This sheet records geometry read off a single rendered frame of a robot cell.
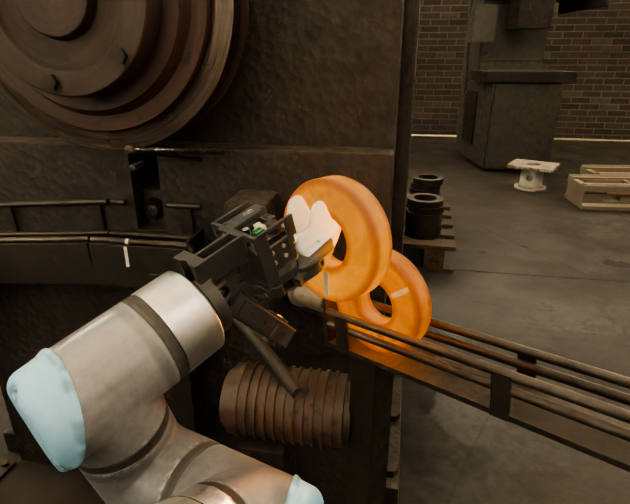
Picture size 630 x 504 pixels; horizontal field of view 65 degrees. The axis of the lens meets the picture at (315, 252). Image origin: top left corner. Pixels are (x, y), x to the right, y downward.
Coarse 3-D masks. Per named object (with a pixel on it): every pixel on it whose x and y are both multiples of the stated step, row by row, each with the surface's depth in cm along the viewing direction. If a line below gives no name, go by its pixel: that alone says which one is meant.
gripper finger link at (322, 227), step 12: (324, 204) 55; (312, 216) 54; (324, 216) 55; (312, 228) 54; (324, 228) 56; (336, 228) 57; (300, 240) 53; (312, 240) 54; (324, 240) 55; (336, 240) 57; (300, 252) 53; (312, 252) 54
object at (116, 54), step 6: (114, 48) 69; (120, 48) 69; (114, 54) 69; (120, 54) 69; (126, 54) 69; (114, 60) 70; (120, 60) 69; (42, 78) 72; (48, 78) 72; (54, 78) 72; (48, 84) 73; (54, 84) 72
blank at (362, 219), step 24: (312, 192) 59; (336, 192) 56; (360, 192) 56; (336, 216) 57; (360, 216) 55; (384, 216) 56; (360, 240) 56; (384, 240) 55; (336, 264) 61; (360, 264) 56; (384, 264) 56; (312, 288) 63; (336, 288) 60; (360, 288) 57
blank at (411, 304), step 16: (400, 256) 67; (400, 272) 65; (416, 272) 66; (384, 288) 68; (400, 288) 66; (416, 288) 65; (352, 304) 73; (368, 304) 74; (400, 304) 66; (416, 304) 64; (368, 320) 72; (384, 320) 72; (400, 320) 67; (416, 320) 65; (384, 336) 70; (416, 336) 66; (384, 352) 71
